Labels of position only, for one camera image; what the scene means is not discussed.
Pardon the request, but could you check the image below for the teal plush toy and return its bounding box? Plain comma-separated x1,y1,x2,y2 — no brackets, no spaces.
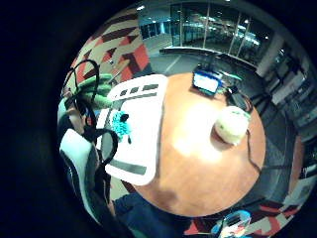
110,110,134,145

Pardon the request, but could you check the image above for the white tray with grey stripes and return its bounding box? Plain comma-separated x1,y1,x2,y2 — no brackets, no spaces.
95,73,169,186

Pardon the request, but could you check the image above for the laptop with blue screen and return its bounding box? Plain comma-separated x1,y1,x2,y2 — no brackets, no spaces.
191,69,223,98

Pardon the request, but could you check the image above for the pale green round ball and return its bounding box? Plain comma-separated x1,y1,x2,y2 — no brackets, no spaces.
213,105,252,147

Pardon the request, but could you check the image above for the blue plastic chair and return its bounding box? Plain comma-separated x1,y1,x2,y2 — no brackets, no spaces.
211,209,254,238

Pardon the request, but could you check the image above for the black box device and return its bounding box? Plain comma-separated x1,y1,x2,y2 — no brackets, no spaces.
226,86,255,114

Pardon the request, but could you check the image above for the white column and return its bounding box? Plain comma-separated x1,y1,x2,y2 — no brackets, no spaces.
255,32,285,77

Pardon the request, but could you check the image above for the thin black cable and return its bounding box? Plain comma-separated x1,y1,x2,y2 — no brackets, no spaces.
245,128,264,175

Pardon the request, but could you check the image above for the glass partition wall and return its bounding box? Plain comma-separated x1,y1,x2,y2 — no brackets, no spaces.
169,2,275,64

